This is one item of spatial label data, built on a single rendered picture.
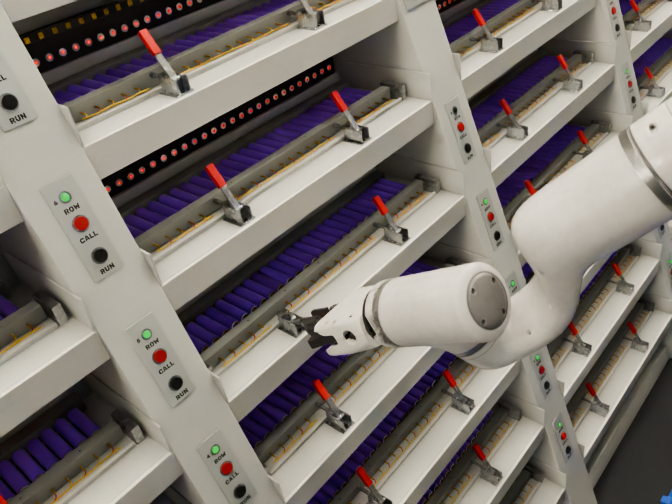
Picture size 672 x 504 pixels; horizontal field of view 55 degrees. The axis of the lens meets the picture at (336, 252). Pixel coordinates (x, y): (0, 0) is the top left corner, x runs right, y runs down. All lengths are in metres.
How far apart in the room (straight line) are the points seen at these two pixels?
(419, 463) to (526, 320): 0.57
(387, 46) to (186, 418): 0.72
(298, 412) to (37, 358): 0.45
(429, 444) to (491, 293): 0.63
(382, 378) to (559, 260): 0.57
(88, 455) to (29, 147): 0.39
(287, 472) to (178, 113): 0.56
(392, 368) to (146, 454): 0.46
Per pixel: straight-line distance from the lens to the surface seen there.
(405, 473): 1.24
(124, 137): 0.83
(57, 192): 0.79
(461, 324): 0.66
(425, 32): 1.20
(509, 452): 1.49
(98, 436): 0.92
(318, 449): 1.06
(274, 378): 0.96
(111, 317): 0.82
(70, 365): 0.81
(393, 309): 0.73
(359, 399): 1.11
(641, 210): 0.61
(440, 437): 1.28
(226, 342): 0.97
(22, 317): 0.85
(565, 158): 1.70
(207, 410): 0.90
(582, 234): 0.62
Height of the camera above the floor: 1.37
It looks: 21 degrees down
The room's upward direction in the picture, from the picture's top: 24 degrees counter-clockwise
